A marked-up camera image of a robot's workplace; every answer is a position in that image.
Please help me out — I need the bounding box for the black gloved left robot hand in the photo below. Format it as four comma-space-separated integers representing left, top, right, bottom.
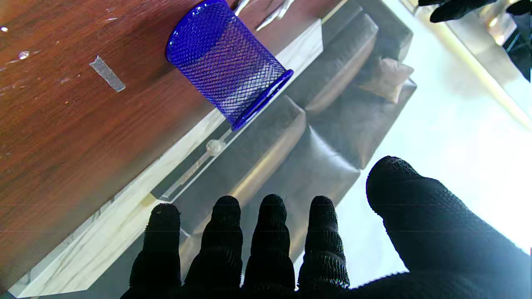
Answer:
418, 0, 532, 23

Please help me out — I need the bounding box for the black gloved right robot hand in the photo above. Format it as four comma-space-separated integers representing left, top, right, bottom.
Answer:
121, 156, 532, 299

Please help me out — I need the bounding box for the blue mesh holder cup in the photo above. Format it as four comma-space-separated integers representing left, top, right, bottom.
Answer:
165, 0, 294, 132

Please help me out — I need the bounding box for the brown leather cushion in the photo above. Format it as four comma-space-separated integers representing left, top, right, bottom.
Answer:
360, 57, 415, 104

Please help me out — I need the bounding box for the dark leather sofa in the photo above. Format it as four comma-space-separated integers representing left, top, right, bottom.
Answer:
121, 0, 417, 299

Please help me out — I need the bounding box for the grey tape strip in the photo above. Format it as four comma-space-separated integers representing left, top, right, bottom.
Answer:
89, 55, 126, 93

